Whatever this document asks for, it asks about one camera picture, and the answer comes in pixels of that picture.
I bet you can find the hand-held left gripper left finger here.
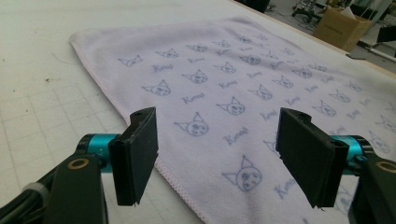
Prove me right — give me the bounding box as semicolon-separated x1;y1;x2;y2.
76;106;160;207

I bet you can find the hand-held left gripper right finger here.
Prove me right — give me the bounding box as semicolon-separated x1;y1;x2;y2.
275;106;375;209

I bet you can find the lilac cat print towel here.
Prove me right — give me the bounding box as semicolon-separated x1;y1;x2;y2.
68;15;396;224

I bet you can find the cardboard box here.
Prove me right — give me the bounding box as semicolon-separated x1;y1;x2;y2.
312;7;373;53

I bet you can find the black wheeled base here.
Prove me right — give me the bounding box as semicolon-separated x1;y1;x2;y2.
291;0;323;23

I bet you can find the white grid mat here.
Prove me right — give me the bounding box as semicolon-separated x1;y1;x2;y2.
0;0;396;224

